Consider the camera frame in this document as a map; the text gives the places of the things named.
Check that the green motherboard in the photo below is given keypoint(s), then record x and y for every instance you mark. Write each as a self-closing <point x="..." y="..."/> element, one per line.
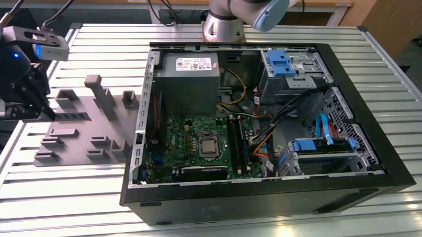
<point x="179" y="128"/>

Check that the CPU socket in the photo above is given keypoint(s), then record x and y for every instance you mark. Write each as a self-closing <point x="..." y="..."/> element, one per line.
<point x="210" y="135"/>

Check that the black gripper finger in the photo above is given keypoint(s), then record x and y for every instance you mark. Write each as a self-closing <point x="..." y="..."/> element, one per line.
<point x="22" y="112"/>
<point x="39" y="84"/>

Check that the blue drive carrier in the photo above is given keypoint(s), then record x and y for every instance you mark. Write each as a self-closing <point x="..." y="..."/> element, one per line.
<point x="279" y="61"/>

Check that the silver drive cage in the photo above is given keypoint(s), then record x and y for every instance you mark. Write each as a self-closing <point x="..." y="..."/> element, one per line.
<point x="306" y="81"/>

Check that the wooden cabinet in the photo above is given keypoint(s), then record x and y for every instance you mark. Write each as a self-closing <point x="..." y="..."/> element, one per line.
<point x="385" y="22"/>

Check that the hard disk in blue carrier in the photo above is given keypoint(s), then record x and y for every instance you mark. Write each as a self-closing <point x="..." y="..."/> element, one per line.
<point x="305" y="145"/>

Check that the black RAM slot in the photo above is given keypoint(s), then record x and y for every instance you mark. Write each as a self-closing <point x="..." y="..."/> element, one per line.
<point x="233" y="145"/>

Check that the silver disk bay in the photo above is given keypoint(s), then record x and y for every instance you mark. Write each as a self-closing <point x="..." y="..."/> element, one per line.
<point x="330" y="155"/>

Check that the grey parts rack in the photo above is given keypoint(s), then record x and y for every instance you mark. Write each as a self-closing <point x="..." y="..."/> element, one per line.
<point x="86" y="128"/>

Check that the black graphics card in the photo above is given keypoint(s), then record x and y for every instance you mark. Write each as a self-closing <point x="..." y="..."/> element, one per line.
<point x="205" y="172"/>

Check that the grey power supply unit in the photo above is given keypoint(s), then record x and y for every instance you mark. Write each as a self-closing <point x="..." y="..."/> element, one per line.
<point x="187" y="91"/>

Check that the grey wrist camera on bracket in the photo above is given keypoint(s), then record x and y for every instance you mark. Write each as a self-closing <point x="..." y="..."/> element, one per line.
<point x="54" y="53"/>

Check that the black open PC case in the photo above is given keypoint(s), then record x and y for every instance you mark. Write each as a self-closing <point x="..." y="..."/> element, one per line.
<point x="230" y="197"/>

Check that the silver CPU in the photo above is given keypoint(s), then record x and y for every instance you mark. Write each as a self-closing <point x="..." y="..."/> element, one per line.
<point x="209" y="146"/>

